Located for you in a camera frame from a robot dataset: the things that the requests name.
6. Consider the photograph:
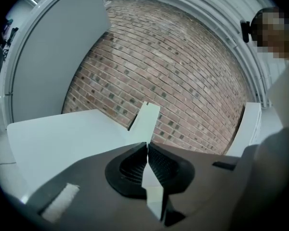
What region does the person's white shirt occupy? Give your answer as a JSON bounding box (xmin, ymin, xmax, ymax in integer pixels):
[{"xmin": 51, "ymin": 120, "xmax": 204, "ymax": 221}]
[{"xmin": 267, "ymin": 56, "xmax": 289, "ymax": 132}]

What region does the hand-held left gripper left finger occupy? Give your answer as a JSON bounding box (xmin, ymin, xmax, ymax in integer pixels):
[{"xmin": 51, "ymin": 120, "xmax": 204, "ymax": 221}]
[{"xmin": 105, "ymin": 141, "xmax": 148, "ymax": 200}]

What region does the grey partition panel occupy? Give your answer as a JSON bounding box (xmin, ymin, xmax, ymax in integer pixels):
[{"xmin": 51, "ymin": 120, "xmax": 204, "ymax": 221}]
[{"xmin": 11, "ymin": 0, "xmax": 111, "ymax": 124}]

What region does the white wall conduit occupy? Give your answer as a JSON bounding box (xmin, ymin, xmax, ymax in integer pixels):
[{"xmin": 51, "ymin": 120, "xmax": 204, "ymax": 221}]
[{"xmin": 255, "ymin": 75, "xmax": 272, "ymax": 108}]

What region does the black head-worn camera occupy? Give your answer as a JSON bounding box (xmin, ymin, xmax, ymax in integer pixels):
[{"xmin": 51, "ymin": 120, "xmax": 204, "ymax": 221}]
[{"xmin": 240, "ymin": 20, "xmax": 252, "ymax": 43}]

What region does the white cabinet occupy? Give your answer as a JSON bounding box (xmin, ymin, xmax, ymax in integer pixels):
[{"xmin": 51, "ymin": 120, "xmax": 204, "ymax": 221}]
[{"xmin": 225, "ymin": 102, "xmax": 263, "ymax": 157}]

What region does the person's head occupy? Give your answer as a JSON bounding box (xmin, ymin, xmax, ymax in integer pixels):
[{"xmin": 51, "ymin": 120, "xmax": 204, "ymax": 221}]
[{"xmin": 250, "ymin": 6, "xmax": 289, "ymax": 60}]

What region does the white folder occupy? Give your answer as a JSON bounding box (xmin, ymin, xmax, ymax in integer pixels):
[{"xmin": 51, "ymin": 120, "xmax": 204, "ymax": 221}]
[{"xmin": 128, "ymin": 101, "xmax": 170, "ymax": 222}]

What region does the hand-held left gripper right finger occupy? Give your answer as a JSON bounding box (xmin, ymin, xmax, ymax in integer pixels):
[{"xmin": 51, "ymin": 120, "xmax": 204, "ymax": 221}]
[{"xmin": 148, "ymin": 143, "xmax": 196, "ymax": 195}]

